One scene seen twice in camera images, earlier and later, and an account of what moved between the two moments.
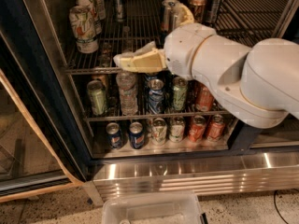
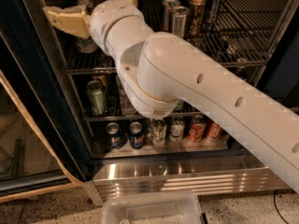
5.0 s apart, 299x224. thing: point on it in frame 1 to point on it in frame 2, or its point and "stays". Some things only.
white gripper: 182,51 to 107,19
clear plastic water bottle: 126,82 stays
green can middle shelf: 97,97 stays
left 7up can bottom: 159,132 stays
